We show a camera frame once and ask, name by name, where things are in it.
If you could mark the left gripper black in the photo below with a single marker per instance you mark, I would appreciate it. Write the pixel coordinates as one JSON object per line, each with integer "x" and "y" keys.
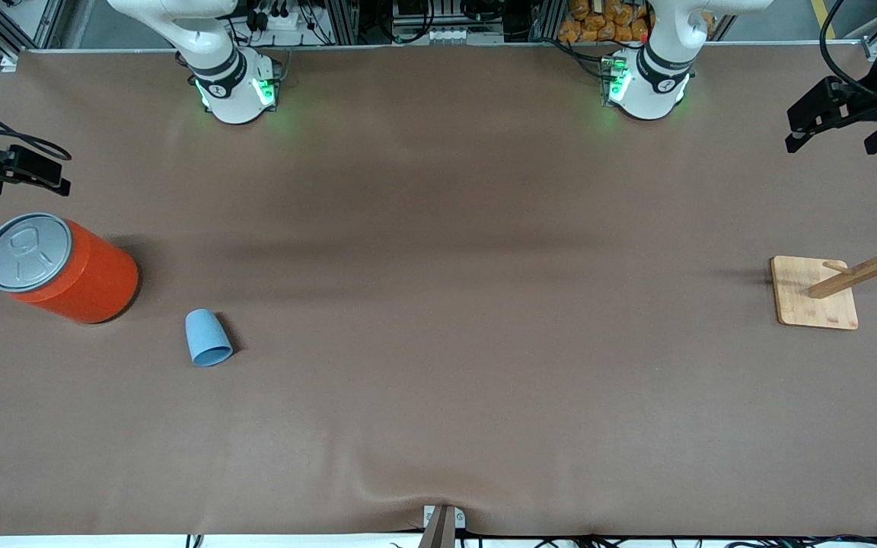
{"x": 862, "y": 104}

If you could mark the light blue plastic cup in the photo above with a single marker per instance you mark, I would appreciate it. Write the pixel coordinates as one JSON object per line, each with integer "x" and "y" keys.
{"x": 208, "y": 339}

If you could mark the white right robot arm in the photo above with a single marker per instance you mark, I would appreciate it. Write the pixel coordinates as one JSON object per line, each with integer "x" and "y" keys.
{"x": 233, "y": 99}

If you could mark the orange can with grey lid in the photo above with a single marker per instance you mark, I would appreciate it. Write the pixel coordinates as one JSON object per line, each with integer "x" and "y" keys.
{"x": 88, "y": 281}

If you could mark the wooden mug tree stand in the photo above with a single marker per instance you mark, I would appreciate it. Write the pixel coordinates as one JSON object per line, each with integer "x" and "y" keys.
{"x": 811, "y": 297}

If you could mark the orange packaged goods pile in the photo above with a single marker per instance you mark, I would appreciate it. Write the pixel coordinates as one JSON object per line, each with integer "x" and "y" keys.
{"x": 598, "y": 23}

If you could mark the white power strip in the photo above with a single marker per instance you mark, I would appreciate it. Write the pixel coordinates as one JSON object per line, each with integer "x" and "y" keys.
{"x": 282, "y": 19}

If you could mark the white multi-socket block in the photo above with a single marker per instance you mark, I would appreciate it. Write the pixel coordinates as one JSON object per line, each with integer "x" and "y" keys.
{"x": 454, "y": 35}

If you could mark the metal clamp bracket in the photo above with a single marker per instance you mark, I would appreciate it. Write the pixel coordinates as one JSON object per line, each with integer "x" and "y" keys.
{"x": 444, "y": 525}

